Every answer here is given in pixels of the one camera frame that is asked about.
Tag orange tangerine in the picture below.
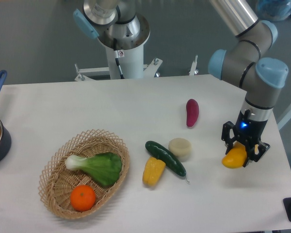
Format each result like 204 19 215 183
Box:
70 185 96 212

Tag green bok choy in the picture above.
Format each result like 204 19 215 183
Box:
65 152 122 187

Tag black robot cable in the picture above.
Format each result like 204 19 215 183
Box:
112 38 125 80

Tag woven wicker basket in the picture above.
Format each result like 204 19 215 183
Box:
38 129 130 219

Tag yellow mango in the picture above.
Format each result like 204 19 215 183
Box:
222 142 247 169

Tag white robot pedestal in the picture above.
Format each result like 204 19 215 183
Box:
74 14 199 82

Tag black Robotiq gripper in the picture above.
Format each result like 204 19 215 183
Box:
221 110 270 167

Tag purple sweet potato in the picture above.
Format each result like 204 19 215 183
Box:
186 99 199 127

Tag dark green cucumber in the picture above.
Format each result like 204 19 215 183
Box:
145 141 189 182

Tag yellow bell pepper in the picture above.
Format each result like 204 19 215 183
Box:
142 157 166 186

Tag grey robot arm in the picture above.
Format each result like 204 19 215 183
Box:
73 0 289 168

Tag blue plastic bag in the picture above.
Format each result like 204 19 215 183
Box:
255 0 291 22

